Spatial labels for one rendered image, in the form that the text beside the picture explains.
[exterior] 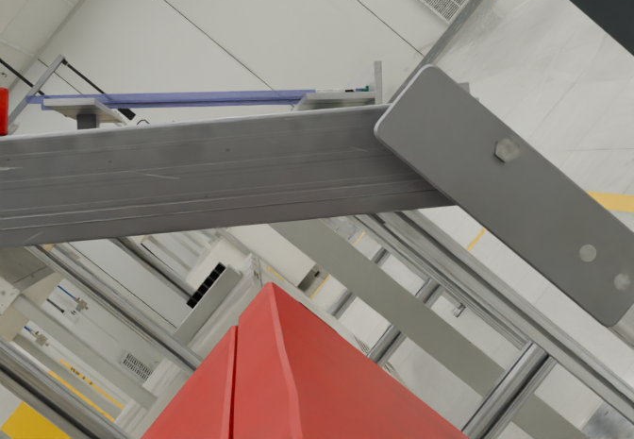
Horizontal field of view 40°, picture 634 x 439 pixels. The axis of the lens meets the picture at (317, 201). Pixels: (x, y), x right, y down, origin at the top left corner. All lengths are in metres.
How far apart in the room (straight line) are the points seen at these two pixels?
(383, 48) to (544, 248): 8.30
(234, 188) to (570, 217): 0.18
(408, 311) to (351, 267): 0.12
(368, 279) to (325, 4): 7.41
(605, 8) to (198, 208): 0.88
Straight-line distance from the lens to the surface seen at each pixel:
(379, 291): 1.44
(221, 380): 0.15
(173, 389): 2.02
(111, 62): 8.74
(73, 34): 8.83
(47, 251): 1.96
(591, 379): 1.33
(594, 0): 1.29
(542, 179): 0.48
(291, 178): 0.50
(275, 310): 0.16
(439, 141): 0.47
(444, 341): 1.47
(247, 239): 5.52
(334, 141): 0.50
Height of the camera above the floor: 0.80
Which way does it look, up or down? 5 degrees down
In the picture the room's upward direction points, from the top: 51 degrees counter-clockwise
